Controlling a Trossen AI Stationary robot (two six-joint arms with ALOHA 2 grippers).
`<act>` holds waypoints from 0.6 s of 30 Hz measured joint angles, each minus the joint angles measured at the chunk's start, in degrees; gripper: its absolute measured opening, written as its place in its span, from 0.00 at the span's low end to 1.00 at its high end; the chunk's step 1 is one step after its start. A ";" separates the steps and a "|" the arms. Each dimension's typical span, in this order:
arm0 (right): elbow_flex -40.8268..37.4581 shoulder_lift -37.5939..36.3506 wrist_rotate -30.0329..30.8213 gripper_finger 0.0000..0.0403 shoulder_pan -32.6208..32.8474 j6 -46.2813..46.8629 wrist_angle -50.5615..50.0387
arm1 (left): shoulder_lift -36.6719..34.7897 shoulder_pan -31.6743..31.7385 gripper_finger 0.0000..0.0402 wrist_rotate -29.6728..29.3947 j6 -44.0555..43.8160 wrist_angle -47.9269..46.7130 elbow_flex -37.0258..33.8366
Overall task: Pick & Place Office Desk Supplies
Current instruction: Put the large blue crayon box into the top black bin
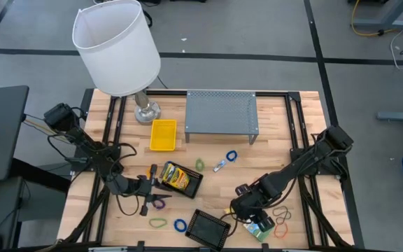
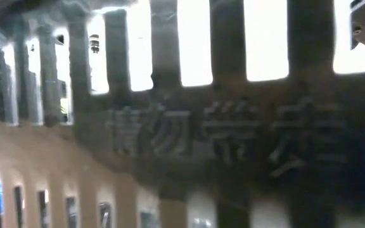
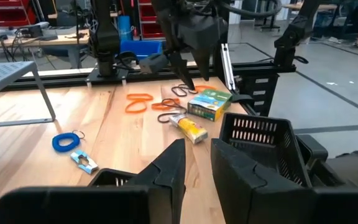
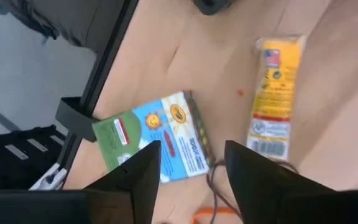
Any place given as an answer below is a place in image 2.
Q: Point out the black mesh plastic tray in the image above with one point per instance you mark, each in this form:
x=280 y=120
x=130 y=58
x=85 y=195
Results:
x=233 y=133

